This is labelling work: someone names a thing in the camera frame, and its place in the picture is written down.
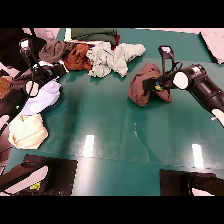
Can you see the orange garment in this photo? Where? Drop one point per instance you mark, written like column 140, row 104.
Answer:
column 77, row 58

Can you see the brown garment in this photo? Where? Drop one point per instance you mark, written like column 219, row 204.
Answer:
column 141, row 90

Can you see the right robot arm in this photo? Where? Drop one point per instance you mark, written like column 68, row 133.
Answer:
column 204, row 87

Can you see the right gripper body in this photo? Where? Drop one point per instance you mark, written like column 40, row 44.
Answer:
column 159, row 83

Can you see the grey garment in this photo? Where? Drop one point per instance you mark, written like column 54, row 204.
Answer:
column 55, row 50

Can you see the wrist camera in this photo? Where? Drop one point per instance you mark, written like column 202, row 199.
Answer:
column 25, row 45
column 165, row 51

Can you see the white garment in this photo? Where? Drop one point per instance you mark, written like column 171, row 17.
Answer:
column 106, row 60

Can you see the dark green garment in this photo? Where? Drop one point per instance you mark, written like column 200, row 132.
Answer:
column 95, row 34

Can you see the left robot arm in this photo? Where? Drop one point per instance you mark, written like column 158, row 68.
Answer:
column 50, row 173

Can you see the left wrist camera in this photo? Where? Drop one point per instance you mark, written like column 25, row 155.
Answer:
column 25, row 45

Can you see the cream garment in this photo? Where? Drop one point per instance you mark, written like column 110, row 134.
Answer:
column 28, row 131

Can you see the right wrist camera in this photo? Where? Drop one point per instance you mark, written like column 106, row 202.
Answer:
column 165, row 51

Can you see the lavender garment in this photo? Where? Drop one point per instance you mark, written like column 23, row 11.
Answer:
column 43, row 96

